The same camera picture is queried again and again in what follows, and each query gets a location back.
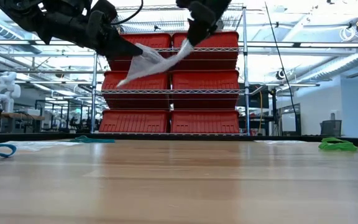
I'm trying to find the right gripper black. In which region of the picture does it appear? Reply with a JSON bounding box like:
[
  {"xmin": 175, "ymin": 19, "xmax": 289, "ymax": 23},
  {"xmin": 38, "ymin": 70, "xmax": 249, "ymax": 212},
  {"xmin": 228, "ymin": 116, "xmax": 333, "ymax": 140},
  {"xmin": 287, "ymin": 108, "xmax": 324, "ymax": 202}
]
[{"xmin": 175, "ymin": 0, "xmax": 232, "ymax": 47}]

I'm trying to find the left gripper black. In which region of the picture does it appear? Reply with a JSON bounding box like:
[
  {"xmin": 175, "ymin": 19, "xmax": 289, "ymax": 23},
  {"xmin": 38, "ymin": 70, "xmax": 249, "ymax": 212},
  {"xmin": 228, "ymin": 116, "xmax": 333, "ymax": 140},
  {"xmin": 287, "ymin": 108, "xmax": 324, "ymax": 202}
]
[{"xmin": 40, "ymin": 0, "xmax": 144, "ymax": 60}]

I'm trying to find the thin teal rubber band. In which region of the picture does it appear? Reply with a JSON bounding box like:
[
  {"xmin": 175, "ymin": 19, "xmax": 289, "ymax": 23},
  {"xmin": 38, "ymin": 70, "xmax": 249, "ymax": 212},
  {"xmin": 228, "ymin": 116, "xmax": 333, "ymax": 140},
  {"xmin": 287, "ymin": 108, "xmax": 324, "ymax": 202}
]
[
  {"xmin": 87, "ymin": 138, "xmax": 116, "ymax": 144},
  {"xmin": 70, "ymin": 135, "xmax": 93, "ymax": 144}
]

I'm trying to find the thick blue rubber band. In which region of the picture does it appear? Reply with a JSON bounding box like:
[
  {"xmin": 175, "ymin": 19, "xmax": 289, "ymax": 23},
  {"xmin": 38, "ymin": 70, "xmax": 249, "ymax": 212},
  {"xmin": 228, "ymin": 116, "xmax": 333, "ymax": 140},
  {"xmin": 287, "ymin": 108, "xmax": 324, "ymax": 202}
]
[{"xmin": 0, "ymin": 143, "xmax": 17, "ymax": 158}]

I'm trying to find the green rubber band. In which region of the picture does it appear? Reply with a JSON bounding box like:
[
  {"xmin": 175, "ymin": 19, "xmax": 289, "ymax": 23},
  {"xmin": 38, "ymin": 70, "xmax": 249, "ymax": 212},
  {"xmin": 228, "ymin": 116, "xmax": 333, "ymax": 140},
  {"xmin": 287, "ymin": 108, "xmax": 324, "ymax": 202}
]
[
  {"xmin": 321, "ymin": 136, "xmax": 352, "ymax": 146},
  {"xmin": 318, "ymin": 141, "xmax": 358, "ymax": 152}
]

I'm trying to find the red plastic bin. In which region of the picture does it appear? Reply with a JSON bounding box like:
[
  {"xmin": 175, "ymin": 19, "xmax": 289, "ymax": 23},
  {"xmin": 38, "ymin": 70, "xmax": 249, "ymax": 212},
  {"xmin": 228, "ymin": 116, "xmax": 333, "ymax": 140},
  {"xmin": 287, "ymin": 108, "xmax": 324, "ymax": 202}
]
[
  {"xmin": 98, "ymin": 109, "xmax": 170, "ymax": 134},
  {"xmin": 109, "ymin": 33, "xmax": 172, "ymax": 72},
  {"xmin": 170, "ymin": 69, "xmax": 241, "ymax": 110},
  {"xmin": 172, "ymin": 30, "xmax": 240, "ymax": 71},
  {"xmin": 170, "ymin": 109, "xmax": 241, "ymax": 134},
  {"xmin": 101, "ymin": 70, "xmax": 170, "ymax": 110}
]

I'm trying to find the black monitor screen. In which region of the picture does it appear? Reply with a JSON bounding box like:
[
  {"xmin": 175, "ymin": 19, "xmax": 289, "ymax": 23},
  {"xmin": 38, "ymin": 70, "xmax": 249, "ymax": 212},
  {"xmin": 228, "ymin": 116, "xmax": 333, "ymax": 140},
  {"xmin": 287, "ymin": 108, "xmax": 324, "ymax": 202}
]
[{"xmin": 237, "ymin": 83, "xmax": 270, "ymax": 110}]

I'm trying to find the wooden workbench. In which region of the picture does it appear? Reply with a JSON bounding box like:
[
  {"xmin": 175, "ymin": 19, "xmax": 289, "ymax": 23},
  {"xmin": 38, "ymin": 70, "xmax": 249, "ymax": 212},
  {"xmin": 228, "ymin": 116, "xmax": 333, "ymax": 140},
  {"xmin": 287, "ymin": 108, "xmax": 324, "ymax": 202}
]
[{"xmin": 0, "ymin": 109, "xmax": 45, "ymax": 133}]

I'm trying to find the chrome wire shelving rack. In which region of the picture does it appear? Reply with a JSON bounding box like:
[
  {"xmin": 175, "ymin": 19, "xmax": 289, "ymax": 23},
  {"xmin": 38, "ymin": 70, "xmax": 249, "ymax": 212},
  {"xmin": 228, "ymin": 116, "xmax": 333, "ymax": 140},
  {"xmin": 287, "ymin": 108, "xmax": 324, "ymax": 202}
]
[{"xmin": 90, "ymin": 3, "xmax": 251, "ymax": 137}]

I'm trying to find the thin black hanging cable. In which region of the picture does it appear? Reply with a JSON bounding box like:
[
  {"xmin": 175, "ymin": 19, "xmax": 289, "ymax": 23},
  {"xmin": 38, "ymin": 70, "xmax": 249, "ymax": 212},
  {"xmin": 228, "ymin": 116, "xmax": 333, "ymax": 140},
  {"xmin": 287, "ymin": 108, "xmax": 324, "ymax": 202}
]
[{"xmin": 264, "ymin": 1, "xmax": 298, "ymax": 125}]

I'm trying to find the yellow hanging cable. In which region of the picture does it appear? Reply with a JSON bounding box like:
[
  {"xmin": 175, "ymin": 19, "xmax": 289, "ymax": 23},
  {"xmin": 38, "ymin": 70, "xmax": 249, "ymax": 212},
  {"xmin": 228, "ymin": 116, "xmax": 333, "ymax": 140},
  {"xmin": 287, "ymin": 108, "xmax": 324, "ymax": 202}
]
[{"xmin": 257, "ymin": 90, "xmax": 264, "ymax": 134}]

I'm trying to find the black stand post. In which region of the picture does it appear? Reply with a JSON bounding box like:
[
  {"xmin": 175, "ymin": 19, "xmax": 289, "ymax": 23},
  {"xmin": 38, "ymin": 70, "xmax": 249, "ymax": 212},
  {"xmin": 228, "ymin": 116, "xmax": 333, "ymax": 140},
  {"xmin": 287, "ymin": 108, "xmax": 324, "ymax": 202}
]
[{"xmin": 270, "ymin": 88, "xmax": 280, "ymax": 137}]

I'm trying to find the black aluminium table frame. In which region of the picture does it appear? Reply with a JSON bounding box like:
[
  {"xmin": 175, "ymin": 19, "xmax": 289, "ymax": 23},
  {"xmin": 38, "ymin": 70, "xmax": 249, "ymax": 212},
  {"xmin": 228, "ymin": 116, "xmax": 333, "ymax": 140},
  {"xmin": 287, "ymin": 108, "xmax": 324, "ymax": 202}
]
[{"xmin": 0, "ymin": 133, "xmax": 358, "ymax": 149}]

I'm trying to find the silver ceiling duct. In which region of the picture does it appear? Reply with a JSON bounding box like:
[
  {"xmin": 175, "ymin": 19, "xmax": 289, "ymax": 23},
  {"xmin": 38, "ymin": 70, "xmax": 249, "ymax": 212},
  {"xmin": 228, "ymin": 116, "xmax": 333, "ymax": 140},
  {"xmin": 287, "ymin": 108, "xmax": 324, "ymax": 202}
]
[{"xmin": 296, "ymin": 48, "xmax": 358, "ymax": 83}]

